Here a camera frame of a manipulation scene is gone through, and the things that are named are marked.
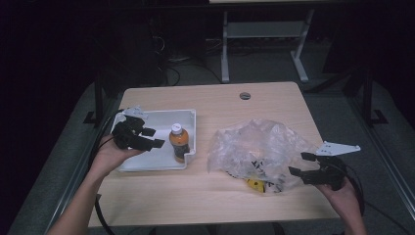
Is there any clear printed plastic bag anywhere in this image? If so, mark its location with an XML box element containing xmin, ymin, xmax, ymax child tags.
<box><xmin>207</xmin><ymin>117</ymin><xmax>323</xmax><ymax>194</ymax></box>

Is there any person's right hand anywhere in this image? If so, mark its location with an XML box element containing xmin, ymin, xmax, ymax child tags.
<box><xmin>313</xmin><ymin>177</ymin><xmax>362</xmax><ymax>227</ymax></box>

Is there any left hand-held gripper black cable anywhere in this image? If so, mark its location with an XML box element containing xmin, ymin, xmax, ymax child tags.
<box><xmin>87</xmin><ymin>109</ymin><xmax>125</xmax><ymax>235</ymax></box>

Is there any hand-held gripper black cable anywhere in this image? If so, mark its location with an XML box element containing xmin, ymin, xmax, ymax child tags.
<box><xmin>87</xmin><ymin>109</ymin><xmax>125</xmax><ymax>235</ymax></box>
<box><xmin>341</xmin><ymin>164</ymin><xmax>413</xmax><ymax>235</ymax></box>

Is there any black floor cable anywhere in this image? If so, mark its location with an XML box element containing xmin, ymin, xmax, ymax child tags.
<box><xmin>161</xmin><ymin>62</ymin><xmax>223</xmax><ymax>86</ymax></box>

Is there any white metal desk frame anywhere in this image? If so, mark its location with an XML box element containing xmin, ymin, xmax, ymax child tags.
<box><xmin>208</xmin><ymin>0</ymin><xmax>317</xmax><ymax>84</ymax></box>

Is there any black metal stand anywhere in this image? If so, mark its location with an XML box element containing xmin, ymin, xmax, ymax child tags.
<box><xmin>82</xmin><ymin>76</ymin><xmax>111</xmax><ymax>127</ymax></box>
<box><xmin>360</xmin><ymin>67</ymin><xmax>390</xmax><ymax>127</ymax></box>

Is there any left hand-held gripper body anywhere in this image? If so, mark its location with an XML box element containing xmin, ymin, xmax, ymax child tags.
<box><xmin>111</xmin><ymin>105</ymin><xmax>149</xmax><ymax>152</ymax></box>

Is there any orange drink bottle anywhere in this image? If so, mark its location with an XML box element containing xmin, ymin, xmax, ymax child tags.
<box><xmin>168</xmin><ymin>122</ymin><xmax>191</xmax><ymax>165</ymax></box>

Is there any grey metal rail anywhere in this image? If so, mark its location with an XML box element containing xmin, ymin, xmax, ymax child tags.
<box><xmin>43</xmin><ymin>96</ymin><xmax>122</xmax><ymax>235</ymax></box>
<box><xmin>344</xmin><ymin>94</ymin><xmax>415</xmax><ymax>212</ymax></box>

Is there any right hand-held gripper black cable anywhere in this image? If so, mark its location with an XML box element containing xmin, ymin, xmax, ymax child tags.
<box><xmin>341</xmin><ymin>164</ymin><xmax>413</xmax><ymax>235</ymax></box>

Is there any white plastic tray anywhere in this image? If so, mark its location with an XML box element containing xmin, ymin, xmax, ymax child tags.
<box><xmin>112</xmin><ymin>109</ymin><xmax>198</xmax><ymax>173</ymax></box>

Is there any person's left hand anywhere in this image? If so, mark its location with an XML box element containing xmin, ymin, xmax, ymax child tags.
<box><xmin>88</xmin><ymin>133</ymin><xmax>145</xmax><ymax>179</ymax></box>

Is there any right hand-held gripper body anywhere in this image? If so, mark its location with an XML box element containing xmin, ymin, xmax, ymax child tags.
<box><xmin>302</xmin><ymin>140</ymin><xmax>362</xmax><ymax>192</ymax></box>

